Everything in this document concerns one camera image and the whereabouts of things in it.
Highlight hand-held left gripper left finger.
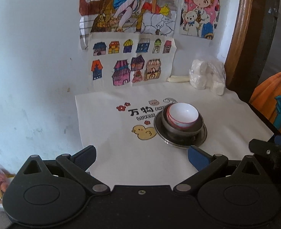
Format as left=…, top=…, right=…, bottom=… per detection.
left=16, top=145, right=111, bottom=195

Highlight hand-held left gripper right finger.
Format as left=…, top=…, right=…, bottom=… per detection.
left=173, top=145, right=266, bottom=195

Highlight large stainless steel plate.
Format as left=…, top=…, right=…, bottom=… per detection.
left=154, top=113, right=208, bottom=149

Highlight deep stainless steel bowl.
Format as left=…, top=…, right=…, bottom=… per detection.
left=161, top=105, right=204, bottom=137

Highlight white cloth with duck print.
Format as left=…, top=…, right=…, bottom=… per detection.
left=75, top=81, right=274, bottom=189

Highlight orange printed board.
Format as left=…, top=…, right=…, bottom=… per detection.
left=249, top=45, right=281, bottom=136

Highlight white rolled cloth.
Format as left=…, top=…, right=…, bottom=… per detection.
left=167, top=75, right=190, bottom=83

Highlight clear plastic bag white contents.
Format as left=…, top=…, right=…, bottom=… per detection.
left=189, top=59, right=227, bottom=96

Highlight coloured drawing of houses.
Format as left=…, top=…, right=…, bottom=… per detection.
left=87, top=33, right=178, bottom=89

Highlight coloured drawing girl with teddy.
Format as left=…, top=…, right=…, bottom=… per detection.
left=180, top=0, right=223, bottom=40

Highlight coloured drawing child with fan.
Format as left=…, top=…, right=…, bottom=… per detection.
left=78, top=0, right=180, bottom=50

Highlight black metal post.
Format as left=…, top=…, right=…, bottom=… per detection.
left=266, top=0, right=280, bottom=77

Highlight brown wooden frame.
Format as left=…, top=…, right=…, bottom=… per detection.
left=224, top=0, right=255, bottom=86

